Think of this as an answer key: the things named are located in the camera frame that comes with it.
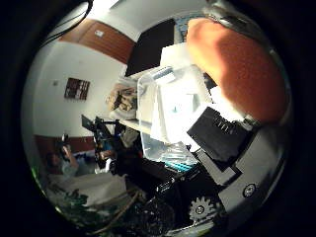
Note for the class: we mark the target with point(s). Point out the yellow corn cob toy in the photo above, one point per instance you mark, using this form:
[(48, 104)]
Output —
[(240, 72)]

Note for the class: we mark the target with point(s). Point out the clear plastic container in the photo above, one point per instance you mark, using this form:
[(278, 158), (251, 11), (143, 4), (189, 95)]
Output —
[(164, 108)]

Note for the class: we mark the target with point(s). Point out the teal striped crate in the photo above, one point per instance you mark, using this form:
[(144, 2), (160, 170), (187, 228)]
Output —
[(179, 165)]

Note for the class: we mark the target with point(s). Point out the brown stuffed toy pile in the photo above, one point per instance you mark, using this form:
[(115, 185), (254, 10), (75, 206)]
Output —
[(121, 98)]

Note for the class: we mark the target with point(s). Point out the black cabinet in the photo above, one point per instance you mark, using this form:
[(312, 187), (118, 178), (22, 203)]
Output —
[(151, 46)]

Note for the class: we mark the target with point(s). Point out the blue patterned mat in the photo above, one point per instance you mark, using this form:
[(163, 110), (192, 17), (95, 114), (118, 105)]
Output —
[(180, 26)]

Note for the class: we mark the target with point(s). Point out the white cloth cover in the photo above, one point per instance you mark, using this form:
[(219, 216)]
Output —
[(95, 187)]

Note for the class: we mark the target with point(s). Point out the seated person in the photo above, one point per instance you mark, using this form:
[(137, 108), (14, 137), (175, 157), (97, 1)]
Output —
[(65, 158)]

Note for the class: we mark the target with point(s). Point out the green plant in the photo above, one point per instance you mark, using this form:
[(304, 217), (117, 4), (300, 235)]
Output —
[(75, 204)]

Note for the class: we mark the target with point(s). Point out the black tripod camera rig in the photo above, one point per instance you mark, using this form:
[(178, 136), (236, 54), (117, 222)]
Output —
[(102, 131)]

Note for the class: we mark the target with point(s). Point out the dark framed wall picture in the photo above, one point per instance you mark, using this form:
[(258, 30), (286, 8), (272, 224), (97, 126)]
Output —
[(77, 89)]

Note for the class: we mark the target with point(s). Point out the brown wooden wall panel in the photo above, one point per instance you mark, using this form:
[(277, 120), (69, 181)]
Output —
[(102, 39)]

